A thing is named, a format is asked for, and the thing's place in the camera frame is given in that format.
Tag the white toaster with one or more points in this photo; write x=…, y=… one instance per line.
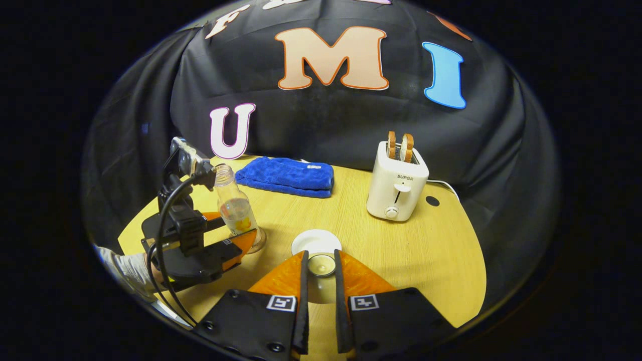
x=396, y=190

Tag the clear glass water bottle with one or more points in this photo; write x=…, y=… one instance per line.
x=235, y=205

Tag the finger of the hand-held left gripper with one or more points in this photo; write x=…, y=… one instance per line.
x=214, y=221
x=225, y=250

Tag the small black disc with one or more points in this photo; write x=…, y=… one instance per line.
x=432, y=201

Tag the blue folded towel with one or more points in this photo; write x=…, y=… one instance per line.
x=286, y=175

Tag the white teacup lid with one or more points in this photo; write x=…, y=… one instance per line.
x=317, y=241

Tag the black backdrop cloth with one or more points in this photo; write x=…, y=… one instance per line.
x=326, y=120

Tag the toasted bread slice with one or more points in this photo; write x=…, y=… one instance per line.
x=391, y=145
x=407, y=148

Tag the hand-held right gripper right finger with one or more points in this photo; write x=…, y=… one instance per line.
x=340, y=301

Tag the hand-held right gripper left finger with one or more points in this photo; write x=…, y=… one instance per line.
x=304, y=301

